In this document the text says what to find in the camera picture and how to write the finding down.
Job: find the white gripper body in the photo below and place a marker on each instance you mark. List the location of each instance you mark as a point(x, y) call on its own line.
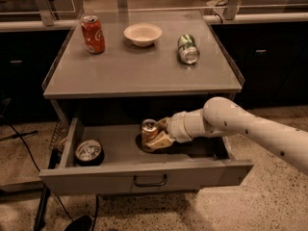
point(176, 128)

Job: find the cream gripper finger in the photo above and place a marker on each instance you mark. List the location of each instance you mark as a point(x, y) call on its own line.
point(163, 123)
point(162, 140)

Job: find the orange patterned can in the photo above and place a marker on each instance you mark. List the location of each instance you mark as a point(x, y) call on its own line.
point(149, 130)

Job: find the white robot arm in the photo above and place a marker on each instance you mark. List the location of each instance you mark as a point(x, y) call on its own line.
point(221, 117)

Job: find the grey open top drawer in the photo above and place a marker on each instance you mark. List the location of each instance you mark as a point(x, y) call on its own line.
point(189, 166)

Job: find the green soda can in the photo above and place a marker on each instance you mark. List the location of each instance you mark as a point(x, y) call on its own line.
point(187, 49)

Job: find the red cola can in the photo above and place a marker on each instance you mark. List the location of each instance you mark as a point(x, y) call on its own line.
point(93, 34)

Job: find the grey cabinet table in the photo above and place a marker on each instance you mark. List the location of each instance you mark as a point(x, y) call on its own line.
point(125, 70)

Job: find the white bowl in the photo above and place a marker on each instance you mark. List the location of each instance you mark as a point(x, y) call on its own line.
point(143, 34)

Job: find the black floor object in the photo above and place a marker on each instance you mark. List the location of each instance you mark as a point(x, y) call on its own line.
point(82, 223)

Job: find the grey metal railing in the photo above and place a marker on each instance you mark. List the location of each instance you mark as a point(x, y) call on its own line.
point(53, 13)

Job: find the black drawer handle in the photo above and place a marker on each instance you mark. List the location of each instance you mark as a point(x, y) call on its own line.
point(149, 181)

